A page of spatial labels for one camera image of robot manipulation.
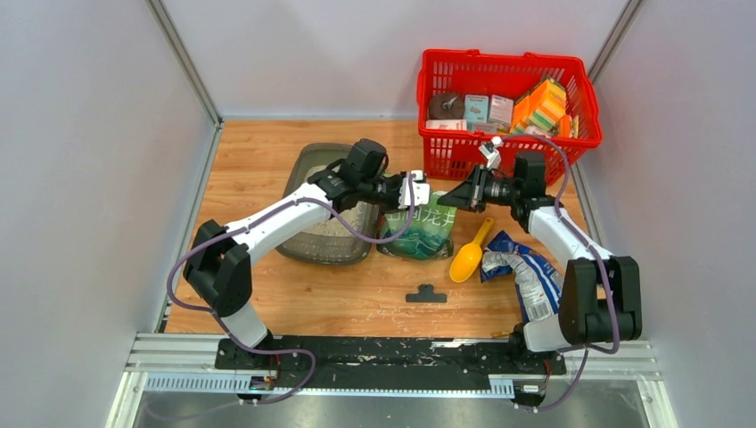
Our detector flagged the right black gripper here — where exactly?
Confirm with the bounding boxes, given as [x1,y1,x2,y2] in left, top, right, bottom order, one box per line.
[437,165,521,213]

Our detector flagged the green litter bag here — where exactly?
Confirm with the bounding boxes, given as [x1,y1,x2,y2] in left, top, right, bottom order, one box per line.
[376,191,457,260]

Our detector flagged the yellow plastic scoop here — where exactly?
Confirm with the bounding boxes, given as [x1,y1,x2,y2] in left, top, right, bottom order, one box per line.
[449,217,495,284]

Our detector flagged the black bag clip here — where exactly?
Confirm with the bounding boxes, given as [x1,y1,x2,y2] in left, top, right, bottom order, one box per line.
[405,284,448,303]

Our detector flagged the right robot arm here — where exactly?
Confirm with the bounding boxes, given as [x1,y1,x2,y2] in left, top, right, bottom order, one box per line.
[439,151,642,374]

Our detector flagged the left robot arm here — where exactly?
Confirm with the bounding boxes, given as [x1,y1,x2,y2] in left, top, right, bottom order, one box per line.
[168,139,431,370]

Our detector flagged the grey litter box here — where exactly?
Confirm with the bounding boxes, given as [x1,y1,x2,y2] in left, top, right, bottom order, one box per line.
[277,143,379,265]

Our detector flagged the pink flat box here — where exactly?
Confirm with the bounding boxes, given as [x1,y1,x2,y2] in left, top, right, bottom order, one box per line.
[425,119,467,131]

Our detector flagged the pink grey box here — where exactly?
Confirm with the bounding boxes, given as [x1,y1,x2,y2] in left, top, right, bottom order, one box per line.
[488,95,514,129]

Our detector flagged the teal small box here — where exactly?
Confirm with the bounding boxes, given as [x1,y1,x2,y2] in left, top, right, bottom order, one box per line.
[464,94,489,125]

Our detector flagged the orange box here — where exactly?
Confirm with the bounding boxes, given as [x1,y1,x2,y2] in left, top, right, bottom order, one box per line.
[509,78,567,134]

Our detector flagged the brown round item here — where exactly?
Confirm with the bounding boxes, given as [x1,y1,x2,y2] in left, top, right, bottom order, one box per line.
[428,92,465,119]

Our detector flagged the red shopping basket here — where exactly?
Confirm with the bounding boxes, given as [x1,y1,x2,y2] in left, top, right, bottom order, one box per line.
[415,49,603,185]

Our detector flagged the blue crumpled bag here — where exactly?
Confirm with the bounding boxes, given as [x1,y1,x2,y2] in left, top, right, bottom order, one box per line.
[480,231,563,322]

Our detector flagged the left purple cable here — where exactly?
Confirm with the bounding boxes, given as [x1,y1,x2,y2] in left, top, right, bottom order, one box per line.
[166,172,417,408]

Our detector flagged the purple cable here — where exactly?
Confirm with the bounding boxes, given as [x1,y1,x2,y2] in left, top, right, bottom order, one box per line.
[166,172,417,408]
[498,134,621,414]

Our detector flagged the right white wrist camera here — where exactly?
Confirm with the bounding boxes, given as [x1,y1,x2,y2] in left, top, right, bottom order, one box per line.
[478,136,503,171]

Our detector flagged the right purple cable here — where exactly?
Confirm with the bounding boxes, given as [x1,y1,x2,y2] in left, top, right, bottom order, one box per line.
[498,134,621,414]

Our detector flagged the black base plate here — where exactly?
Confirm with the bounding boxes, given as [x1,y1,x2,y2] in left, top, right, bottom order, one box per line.
[214,335,566,391]

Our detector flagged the aluminium rail frame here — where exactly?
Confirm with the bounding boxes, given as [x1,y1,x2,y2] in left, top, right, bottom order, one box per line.
[107,333,678,427]

